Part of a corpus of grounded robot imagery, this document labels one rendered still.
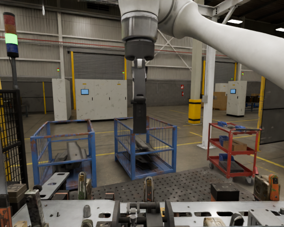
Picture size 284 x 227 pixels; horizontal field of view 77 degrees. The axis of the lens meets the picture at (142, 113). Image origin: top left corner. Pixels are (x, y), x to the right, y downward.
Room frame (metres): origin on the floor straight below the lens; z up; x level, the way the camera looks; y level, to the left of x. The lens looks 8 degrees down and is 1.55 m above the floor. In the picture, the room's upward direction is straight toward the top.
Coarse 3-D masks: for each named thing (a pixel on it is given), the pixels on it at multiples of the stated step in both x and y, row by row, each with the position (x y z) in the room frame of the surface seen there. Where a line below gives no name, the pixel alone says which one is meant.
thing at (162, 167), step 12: (156, 120) 3.52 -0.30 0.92; (120, 132) 3.25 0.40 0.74; (132, 132) 2.59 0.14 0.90; (132, 144) 2.59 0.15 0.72; (144, 144) 3.01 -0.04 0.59; (156, 144) 3.53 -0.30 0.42; (168, 144) 3.08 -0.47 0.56; (120, 156) 3.53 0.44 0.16; (132, 156) 2.59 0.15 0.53; (144, 156) 3.23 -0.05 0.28; (156, 156) 3.49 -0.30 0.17; (168, 156) 3.09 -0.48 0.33; (132, 168) 2.58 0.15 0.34; (144, 168) 2.86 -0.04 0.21; (156, 168) 2.96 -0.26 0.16; (168, 168) 2.96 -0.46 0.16
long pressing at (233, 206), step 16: (48, 208) 0.76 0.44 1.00; (64, 208) 0.76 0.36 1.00; (80, 208) 0.76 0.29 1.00; (96, 208) 0.76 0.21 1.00; (112, 208) 0.76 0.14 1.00; (176, 208) 0.76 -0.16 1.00; (192, 208) 0.76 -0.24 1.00; (208, 208) 0.76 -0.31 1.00; (224, 208) 0.76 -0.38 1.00; (240, 208) 0.76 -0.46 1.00; (256, 208) 0.76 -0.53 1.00; (272, 208) 0.76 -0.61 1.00; (64, 224) 0.66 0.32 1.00; (80, 224) 0.66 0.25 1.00; (144, 224) 0.67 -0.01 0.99; (176, 224) 0.66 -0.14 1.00; (192, 224) 0.66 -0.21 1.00
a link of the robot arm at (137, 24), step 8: (128, 16) 0.43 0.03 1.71; (136, 16) 0.42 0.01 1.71; (144, 16) 0.42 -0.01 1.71; (152, 16) 0.43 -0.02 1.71; (128, 24) 0.43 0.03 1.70; (136, 24) 0.42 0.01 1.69; (144, 24) 0.42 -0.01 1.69; (152, 24) 0.43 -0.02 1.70; (128, 32) 0.43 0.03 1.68; (136, 32) 0.42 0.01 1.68; (144, 32) 0.42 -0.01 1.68; (152, 32) 0.43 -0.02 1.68; (128, 40) 0.45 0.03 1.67; (136, 40) 0.43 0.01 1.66; (144, 40) 0.44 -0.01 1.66; (152, 40) 0.45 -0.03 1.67
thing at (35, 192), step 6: (36, 186) 0.57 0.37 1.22; (30, 192) 0.54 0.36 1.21; (36, 192) 0.54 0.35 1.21; (30, 198) 0.53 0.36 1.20; (36, 198) 0.54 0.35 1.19; (30, 204) 0.54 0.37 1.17; (36, 204) 0.54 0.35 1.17; (30, 210) 0.54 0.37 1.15; (36, 210) 0.54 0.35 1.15; (42, 210) 0.57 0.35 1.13; (30, 216) 0.55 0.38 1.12; (36, 216) 0.55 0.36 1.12; (42, 216) 0.56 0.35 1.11; (36, 222) 0.55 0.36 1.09; (42, 222) 0.56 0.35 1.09
